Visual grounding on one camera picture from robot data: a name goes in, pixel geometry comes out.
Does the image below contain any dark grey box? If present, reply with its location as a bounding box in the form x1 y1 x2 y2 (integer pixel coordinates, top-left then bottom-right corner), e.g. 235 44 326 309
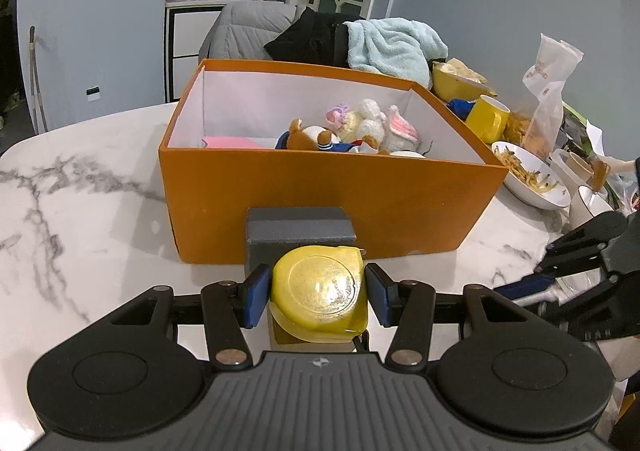
245 206 357 275

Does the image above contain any yellow tape measure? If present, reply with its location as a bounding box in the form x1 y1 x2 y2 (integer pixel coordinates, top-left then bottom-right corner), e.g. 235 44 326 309
269 245 368 344

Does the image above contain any pink foam pad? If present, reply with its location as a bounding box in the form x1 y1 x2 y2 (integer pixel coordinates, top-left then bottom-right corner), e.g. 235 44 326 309
202 136 264 150

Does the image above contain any crochet bunny doll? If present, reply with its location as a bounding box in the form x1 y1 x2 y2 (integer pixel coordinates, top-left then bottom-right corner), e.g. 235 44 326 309
326 98 421 154

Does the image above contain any fox plush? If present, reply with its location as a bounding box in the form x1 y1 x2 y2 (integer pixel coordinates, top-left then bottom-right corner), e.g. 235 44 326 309
276 119 390 156

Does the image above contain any white round plush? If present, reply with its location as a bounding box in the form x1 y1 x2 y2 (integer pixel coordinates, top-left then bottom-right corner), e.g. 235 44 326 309
390 150 424 159

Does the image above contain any white cup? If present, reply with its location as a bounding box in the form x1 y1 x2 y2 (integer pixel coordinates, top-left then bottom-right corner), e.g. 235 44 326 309
570 186 613 229

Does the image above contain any white bowl of fries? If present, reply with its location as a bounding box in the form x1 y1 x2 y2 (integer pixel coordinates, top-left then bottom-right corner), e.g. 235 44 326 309
491 141 570 211

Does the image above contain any orange storage box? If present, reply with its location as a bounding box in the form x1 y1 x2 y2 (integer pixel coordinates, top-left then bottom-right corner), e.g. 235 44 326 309
158 60 506 265

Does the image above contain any yellow mug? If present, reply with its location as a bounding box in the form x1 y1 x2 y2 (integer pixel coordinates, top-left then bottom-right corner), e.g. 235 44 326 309
465 95 511 145

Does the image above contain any blue cloth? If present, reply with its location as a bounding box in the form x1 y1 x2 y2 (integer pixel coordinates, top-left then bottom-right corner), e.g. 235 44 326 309
447 99 475 122

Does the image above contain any clear plastic snack bag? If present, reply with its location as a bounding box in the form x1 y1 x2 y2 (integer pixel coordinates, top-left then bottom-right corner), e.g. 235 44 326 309
522 34 584 160

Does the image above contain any yellow bowl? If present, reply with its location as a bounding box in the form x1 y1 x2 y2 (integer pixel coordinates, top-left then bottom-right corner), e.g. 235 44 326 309
432 58 498 102

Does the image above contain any light blue fleece blanket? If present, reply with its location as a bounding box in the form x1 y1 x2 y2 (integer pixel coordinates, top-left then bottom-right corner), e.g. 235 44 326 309
346 18 449 89

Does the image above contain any grey padded jacket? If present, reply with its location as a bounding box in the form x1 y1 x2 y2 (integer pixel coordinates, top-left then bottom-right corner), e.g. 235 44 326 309
198 0 305 61

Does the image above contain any black jacket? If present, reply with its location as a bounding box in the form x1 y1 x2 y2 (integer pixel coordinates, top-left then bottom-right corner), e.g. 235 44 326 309
264 8 359 68

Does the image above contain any white cabinet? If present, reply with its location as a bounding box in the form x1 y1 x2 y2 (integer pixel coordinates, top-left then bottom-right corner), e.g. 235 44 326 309
164 0 233 102

